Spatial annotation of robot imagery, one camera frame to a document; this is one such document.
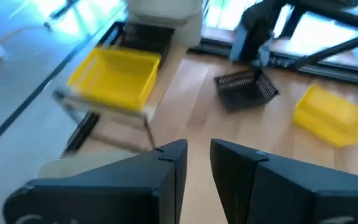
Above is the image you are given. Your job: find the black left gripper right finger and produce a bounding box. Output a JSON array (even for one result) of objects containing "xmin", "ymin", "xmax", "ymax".
[{"xmin": 209, "ymin": 139, "xmax": 358, "ymax": 224}]

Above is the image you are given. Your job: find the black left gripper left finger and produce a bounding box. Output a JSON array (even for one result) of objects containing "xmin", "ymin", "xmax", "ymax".
[{"xmin": 3, "ymin": 139, "xmax": 188, "ymax": 224}]

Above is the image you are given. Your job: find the yellow plastic slotted basket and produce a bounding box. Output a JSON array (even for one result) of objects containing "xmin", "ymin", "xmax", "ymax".
[
  {"xmin": 67, "ymin": 46, "xmax": 162, "ymax": 111},
  {"xmin": 292, "ymin": 84, "xmax": 358, "ymax": 148}
]

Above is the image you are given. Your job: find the black aluminium frame rail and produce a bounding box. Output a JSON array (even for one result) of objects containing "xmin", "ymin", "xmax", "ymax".
[{"xmin": 188, "ymin": 37, "xmax": 358, "ymax": 85}]

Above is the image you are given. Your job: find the black diagonal frame strut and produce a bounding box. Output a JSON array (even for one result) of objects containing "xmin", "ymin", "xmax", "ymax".
[{"xmin": 292, "ymin": 29, "xmax": 358, "ymax": 71}]

